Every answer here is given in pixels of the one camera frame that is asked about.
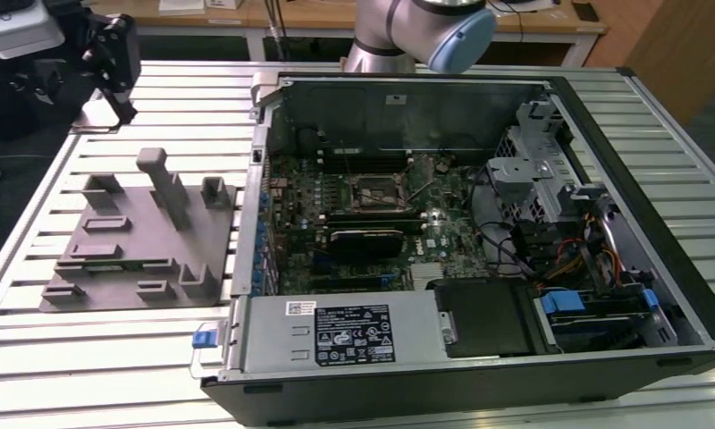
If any wooden cabinet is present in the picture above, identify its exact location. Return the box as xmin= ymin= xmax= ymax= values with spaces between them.
xmin=584 ymin=0 xmax=715 ymax=126

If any grey power supply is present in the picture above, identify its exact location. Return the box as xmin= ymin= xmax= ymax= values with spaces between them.
xmin=237 ymin=292 xmax=454 ymax=374

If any black plastic shroud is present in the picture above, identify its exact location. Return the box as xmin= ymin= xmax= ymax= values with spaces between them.
xmin=431 ymin=276 xmax=554 ymax=358

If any boxy white wrist camera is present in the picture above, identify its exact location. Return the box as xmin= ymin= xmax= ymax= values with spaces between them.
xmin=0 ymin=0 xmax=68 ymax=61

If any green RAM stick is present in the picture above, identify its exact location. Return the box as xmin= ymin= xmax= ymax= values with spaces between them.
xmin=81 ymin=262 xmax=145 ymax=272

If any grey case handle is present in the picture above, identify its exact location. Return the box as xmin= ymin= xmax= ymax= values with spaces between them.
xmin=249 ymin=72 xmax=283 ymax=122

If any green motherboard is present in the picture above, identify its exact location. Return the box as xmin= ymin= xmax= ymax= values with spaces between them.
xmin=260 ymin=149 xmax=514 ymax=296

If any grey parts rack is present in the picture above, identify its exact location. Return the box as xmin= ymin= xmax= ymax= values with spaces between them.
xmin=38 ymin=147 xmax=243 ymax=312

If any silver chipset heatsink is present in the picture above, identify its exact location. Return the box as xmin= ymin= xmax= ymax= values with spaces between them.
xmin=412 ymin=262 xmax=448 ymax=292

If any black PC case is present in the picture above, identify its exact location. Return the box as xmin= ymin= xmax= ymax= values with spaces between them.
xmin=199 ymin=71 xmax=715 ymax=429

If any blue disk carrier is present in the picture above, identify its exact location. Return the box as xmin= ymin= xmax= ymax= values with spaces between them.
xmin=540 ymin=289 xmax=587 ymax=319

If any black hard disk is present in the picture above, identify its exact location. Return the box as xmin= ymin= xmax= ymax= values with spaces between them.
xmin=547 ymin=312 xmax=654 ymax=354

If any white paper sheet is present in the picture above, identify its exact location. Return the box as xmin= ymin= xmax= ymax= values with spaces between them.
xmin=157 ymin=0 xmax=205 ymax=13

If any CPU socket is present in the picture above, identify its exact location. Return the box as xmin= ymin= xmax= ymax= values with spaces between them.
xmin=345 ymin=174 xmax=409 ymax=215

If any black graphics card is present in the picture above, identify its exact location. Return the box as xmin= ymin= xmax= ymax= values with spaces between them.
xmin=327 ymin=228 xmax=404 ymax=261

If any silver drive cage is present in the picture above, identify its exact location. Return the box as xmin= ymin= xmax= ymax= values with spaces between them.
xmin=486 ymin=100 xmax=579 ymax=224

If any metal socket cover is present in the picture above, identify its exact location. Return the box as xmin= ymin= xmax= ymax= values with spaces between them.
xmin=340 ymin=149 xmax=416 ymax=179

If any wooden desk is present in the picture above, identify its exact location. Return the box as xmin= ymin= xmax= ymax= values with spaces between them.
xmin=64 ymin=0 xmax=608 ymax=68

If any black RAM slot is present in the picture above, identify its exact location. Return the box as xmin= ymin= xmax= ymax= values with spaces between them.
xmin=319 ymin=155 xmax=411 ymax=163
xmin=328 ymin=221 xmax=425 ymax=234
xmin=325 ymin=211 xmax=424 ymax=223
xmin=319 ymin=149 xmax=411 ymax=157

